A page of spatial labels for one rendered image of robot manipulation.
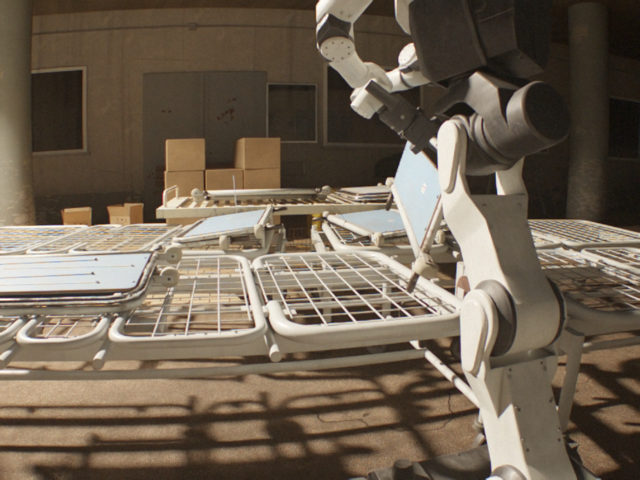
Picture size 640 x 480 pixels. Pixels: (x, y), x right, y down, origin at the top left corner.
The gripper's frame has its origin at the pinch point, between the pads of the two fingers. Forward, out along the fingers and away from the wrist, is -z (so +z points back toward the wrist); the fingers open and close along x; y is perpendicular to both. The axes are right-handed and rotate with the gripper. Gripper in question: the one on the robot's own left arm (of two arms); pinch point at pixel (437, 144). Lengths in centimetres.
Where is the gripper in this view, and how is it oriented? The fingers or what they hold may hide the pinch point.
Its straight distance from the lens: 134.9
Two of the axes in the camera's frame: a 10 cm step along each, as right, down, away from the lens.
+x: 5.9, -7.4, -3.2
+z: -8.1, -5.6, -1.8
